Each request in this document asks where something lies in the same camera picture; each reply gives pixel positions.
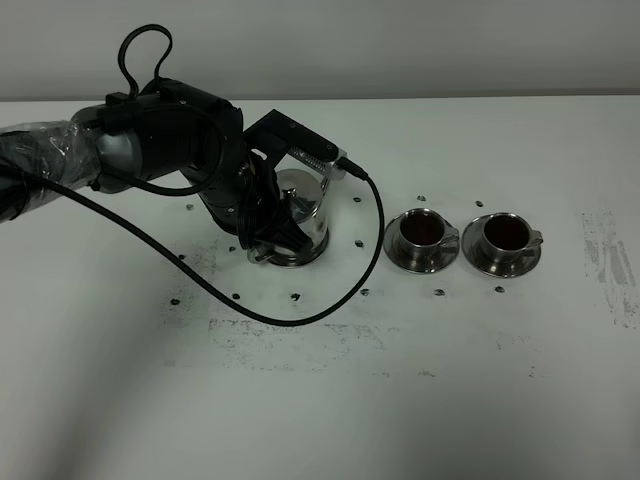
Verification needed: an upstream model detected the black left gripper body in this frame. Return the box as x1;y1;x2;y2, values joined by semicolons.
199;107;339;251

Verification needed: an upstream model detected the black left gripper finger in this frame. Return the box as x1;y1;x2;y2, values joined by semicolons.
254;209;313;256

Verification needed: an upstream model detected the stainless steel teapot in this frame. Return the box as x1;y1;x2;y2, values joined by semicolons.
277;169;331;246

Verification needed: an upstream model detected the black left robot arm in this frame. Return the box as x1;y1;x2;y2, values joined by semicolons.
1;79;343;265

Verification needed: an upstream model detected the steel teapot saucer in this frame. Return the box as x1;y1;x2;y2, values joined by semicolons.
247;232;330;268

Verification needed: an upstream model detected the left stainless steel saucer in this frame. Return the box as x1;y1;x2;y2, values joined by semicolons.
383;211;460;274

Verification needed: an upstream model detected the stainless steel saucer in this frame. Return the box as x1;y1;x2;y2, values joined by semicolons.
383;211;460;274
461;215;542;278

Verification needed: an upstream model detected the left stainless steel teacup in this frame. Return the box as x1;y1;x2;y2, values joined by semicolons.
399;208;459;249

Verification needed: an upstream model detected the stainless steel teacup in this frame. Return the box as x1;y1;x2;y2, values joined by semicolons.
399;208;459;249
481;212;543;256

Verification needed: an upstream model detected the right stainless steel saucer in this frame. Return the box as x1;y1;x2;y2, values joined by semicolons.
461;215;542;278

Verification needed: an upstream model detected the right stainless steel teacup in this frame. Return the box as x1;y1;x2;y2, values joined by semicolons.
481;212;543;256

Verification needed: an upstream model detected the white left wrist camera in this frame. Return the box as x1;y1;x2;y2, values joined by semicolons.
286;145;348;182

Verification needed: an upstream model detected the black left camera cable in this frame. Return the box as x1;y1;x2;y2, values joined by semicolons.
0;159;385;327

